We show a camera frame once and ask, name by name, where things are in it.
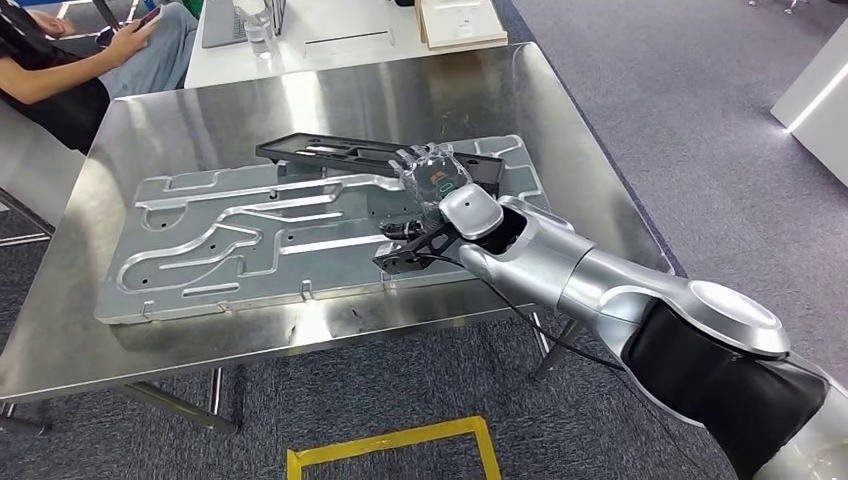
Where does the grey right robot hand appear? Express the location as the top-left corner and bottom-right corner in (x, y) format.
(380, 142), (473, 241)

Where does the black plastic frame part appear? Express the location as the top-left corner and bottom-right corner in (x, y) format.
(255, 132), (506, 197)

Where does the dark smartphone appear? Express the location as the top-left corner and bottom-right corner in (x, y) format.
(132, 5), (164, 33)

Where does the stainless steel workbench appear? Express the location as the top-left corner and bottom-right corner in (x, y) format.
(0, 42), (677, 435)

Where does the white board stack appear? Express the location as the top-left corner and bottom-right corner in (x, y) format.
(415, 0), (510, 53)

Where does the flat white bar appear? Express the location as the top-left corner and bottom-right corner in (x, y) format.
(303, 29), (397, 60)

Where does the white desk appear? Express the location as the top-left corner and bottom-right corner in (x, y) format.
(184, 0), (511, 91)

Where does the clear water bottle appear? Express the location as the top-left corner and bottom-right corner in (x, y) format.
(238, 0), (282, 61)

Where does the stamped grey metal plate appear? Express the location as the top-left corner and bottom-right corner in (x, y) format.
(94, 134), (551, 326)

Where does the grey laptop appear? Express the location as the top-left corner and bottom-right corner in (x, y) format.
(200, 0), (252, 50)

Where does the yellow floor tape square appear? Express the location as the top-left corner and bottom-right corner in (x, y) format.
(286, 415), (503, 480)

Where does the person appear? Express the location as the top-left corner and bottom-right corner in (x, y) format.
(0, 0), (200, 155)

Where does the white lit display plinth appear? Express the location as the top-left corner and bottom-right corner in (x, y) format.
(770, 19), (848, 187)

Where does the steel side table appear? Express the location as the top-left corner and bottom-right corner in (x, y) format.
(0, 99), (91, 250)

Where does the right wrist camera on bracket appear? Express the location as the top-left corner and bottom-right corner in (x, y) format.
(372, 228), (465, 276)

